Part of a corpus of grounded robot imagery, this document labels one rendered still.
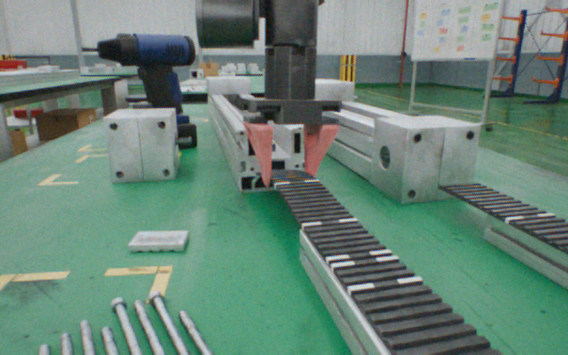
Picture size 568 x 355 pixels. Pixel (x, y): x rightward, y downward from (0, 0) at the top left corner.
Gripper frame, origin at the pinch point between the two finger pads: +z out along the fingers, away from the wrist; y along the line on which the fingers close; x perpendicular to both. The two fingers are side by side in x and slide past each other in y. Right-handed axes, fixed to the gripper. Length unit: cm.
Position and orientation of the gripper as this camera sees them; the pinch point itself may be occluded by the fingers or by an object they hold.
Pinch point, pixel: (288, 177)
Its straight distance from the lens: 46.7
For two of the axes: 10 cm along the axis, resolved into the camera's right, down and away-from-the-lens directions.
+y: -9.6, 0.5, -2.7
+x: 2.8, 2.4, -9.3
